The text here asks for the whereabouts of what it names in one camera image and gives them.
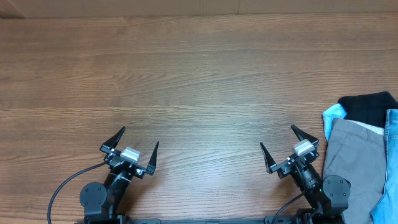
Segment blue denim jeans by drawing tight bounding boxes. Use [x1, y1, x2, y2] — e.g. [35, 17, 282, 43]
[371, 109, 397, 224]

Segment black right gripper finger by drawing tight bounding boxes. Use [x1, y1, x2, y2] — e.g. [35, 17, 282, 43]
[290, 124, 318, 144]
[260, 142, 276, 170]

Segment light blue garment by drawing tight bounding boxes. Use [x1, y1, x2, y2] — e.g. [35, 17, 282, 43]
[322, 103, 347, 141]

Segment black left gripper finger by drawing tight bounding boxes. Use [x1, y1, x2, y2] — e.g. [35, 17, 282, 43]
[147, 141, 159, 170]
[101, 126, 126, 150]

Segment black garment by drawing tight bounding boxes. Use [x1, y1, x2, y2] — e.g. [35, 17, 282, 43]
[338, 91, 397, 128]

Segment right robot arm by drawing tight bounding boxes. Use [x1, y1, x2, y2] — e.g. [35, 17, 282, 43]
[260, 125, 351, 224]

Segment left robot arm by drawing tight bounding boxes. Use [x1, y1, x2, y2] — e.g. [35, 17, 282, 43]
[80, 127, 159, 223]

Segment grey trousers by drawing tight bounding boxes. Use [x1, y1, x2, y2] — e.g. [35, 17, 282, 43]
[323, 118, 386, 224]

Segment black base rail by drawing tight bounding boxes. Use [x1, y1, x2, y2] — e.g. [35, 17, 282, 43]
[77, 215, 344, 224]

